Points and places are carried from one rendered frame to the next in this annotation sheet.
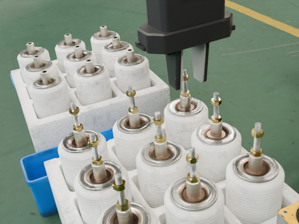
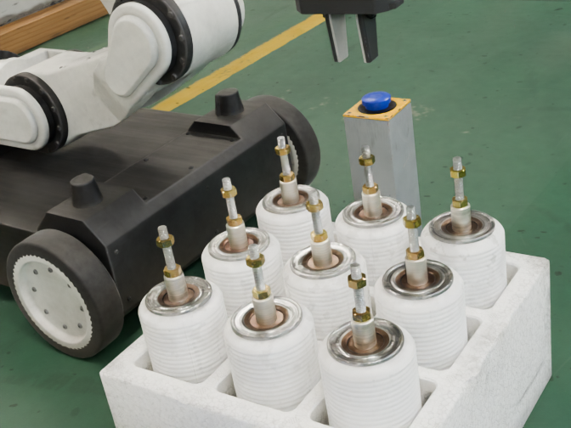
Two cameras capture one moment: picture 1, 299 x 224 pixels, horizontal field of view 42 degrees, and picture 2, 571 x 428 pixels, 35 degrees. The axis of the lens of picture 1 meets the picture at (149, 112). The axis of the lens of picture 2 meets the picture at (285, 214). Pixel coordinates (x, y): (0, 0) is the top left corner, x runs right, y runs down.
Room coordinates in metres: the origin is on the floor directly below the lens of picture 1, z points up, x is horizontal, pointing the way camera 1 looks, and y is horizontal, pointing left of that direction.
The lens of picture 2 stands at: (1.05, 0.74, 0.79)
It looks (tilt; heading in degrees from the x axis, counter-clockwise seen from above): 28 degrees down; 239
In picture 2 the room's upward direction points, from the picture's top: 10 degrees counter-clockwise
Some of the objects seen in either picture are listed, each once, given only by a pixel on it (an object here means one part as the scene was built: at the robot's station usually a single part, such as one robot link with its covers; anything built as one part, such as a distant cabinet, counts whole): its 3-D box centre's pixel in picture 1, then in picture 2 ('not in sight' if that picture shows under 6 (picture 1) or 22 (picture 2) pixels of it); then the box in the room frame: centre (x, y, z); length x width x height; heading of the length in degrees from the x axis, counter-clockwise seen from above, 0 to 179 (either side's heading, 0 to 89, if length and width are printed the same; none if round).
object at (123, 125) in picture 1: (135, 123); (266, 318); (0.67, 0.03, 0.25); 0.08 x 0.08 x 0.01
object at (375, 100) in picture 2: not in sight; (376, 103); (0.32, -0.19, 0.32); 0.04 x 0.04 x 0.02
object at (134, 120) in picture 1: (134, 118); (264, 308); (0.67, 0.03, 0.26); 0.02 x 0.02 x 0.03
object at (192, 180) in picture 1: (193, 177); (370, 188); (0.45, -0.06, 0.29); 0.02 x 0.02 x 0.01; 33
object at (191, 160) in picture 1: (192, 158); (366, 160); (0.45, -0.06, 0.32); 0.02 x 0.02 x 0.01; 33
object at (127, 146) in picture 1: (139, 158); (279, 387); (0.67, 0.03, 0.16); 0.10 x 0.10 x 0.18
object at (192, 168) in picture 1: (192, 168); (368, 175); (0.45, -0.06, 0.30); 0.01 x 0.01 x 0.08
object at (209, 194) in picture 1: (193, 193); (373, 212); (0.45, -0.06, 0.25); 0.08 x 0.08 x 0.01
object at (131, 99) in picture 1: (132, 102); (258, 277); (0.67, 0.03, 0.30); 0.01 x 0.01 x 0.08
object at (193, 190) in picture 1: (193, 187); (371, 203); (0.45, -0.06, 0.26); 0.02 x 0.02 x 0.03
